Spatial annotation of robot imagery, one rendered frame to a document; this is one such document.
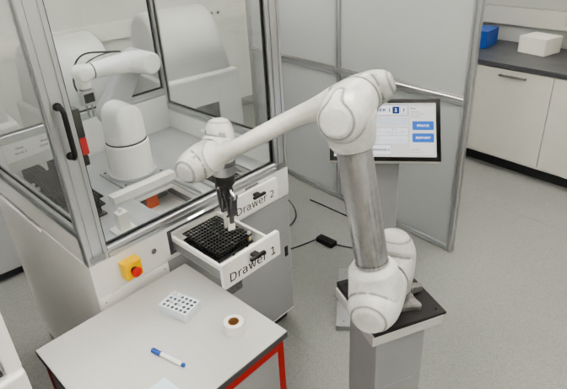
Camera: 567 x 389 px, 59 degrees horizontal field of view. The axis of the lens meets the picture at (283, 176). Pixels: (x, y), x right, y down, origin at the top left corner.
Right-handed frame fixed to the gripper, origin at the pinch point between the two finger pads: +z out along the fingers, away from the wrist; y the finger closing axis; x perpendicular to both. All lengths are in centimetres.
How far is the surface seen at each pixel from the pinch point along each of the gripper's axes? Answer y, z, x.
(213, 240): 4.4, 8.9, 5.3
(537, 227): -8, 97, -233
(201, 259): -0.4, 11.4, 13.7
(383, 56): 76, -20, -160
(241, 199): 22.6, 7.8, -18.8
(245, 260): -13.8, 9.6, 2.0
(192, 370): -36, 23, 37
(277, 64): 30, -46, -46
